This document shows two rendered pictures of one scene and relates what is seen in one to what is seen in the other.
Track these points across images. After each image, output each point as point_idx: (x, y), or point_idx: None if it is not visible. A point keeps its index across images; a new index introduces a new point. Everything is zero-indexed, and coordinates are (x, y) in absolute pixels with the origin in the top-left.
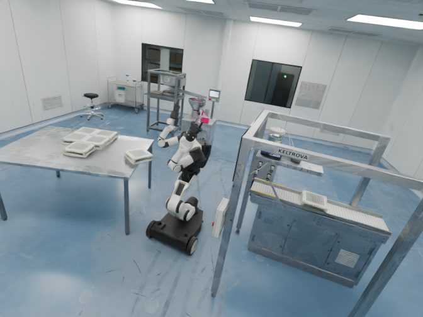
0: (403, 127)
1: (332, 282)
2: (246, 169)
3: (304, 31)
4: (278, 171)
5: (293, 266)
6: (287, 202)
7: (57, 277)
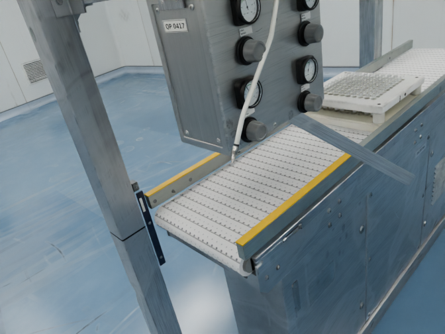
0: (139, 2)
1: (434, 252)
2: None
3: None
4: (51, 187)
5: (385, 310)
6: None
7: None
